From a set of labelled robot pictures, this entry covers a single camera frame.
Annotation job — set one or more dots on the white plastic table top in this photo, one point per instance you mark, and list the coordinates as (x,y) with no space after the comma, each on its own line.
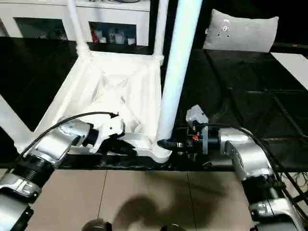
(79,79)

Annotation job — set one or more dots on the white plastic table leg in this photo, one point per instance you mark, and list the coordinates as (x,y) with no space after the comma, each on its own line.
(160,29)
(77,29)
(12,118)
(178,60)

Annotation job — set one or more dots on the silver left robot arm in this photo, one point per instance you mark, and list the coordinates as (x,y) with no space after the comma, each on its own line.
(55,144)

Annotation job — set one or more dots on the white plastic upturned table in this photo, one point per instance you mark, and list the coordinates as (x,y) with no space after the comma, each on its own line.
(252,108)

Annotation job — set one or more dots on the dark robot leg part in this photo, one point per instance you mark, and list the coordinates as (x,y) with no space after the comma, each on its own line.
(95,226)
(172,227)

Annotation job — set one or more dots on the white cup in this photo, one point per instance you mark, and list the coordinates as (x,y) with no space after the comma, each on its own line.
(130,41)

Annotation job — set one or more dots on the black cabinet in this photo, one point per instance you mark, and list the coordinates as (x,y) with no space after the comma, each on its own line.
(204,29)

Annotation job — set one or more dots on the red bottle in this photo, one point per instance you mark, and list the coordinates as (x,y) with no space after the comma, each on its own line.
(95,36)

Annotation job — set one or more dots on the grey cushion with holes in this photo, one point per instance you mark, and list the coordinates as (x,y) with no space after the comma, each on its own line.
(240,33)

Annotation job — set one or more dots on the black floor stand foot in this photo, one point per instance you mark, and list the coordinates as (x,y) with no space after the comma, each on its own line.
(298,196)

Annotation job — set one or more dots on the white board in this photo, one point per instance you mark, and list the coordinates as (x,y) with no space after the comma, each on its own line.
(293,65)

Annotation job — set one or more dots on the white cabinet with glass doors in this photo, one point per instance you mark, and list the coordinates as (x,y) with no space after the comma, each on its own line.
(108,13)

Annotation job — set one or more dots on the black screen with red light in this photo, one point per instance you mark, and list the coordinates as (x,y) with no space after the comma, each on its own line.
(288,47)

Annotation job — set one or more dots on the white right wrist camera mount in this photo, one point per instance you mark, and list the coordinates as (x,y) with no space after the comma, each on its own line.
(196,115)

